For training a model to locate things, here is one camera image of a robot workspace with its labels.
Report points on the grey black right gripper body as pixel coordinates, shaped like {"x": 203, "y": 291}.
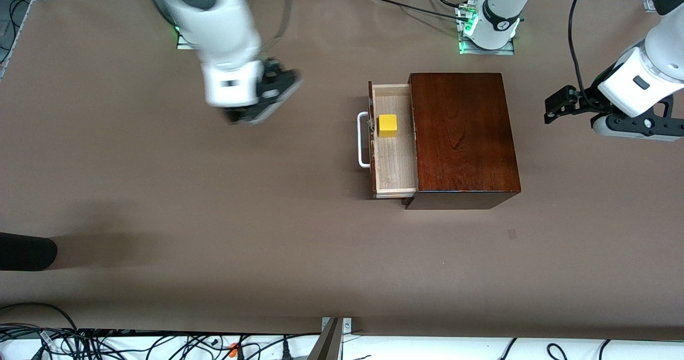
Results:
{"x": 276, "y": 84}

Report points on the grey black left gripper body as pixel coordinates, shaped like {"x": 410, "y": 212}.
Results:
{"x": 592, "y": 96}

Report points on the yellow cube block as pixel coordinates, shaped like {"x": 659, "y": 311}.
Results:
{"x": 388, "y": 125}

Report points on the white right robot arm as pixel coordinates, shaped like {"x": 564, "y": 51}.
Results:
{"x": 224, "y": 29}

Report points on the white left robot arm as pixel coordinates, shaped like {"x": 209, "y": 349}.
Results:
{"x": 502, "y": 7}

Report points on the dark brown wooden cabinet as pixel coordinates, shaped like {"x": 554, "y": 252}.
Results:
{"x": 465, "y": 135}

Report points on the black rounded cylinder object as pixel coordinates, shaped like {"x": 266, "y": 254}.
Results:
{"x": 26, "y": 251}

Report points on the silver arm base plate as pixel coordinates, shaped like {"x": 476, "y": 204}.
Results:
{"x": 465, "y": 50}
{"x": 184, "y": 44}

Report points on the aluminium frame corner profile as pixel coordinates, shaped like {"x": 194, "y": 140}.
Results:
{"x": 652, "y": 5}

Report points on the small silver mounting bracket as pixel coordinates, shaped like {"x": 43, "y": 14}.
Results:
{"x": 347, "y": 325}

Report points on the aluminium profile post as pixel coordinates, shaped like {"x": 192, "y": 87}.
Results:
{"x": 327, "y": 344}

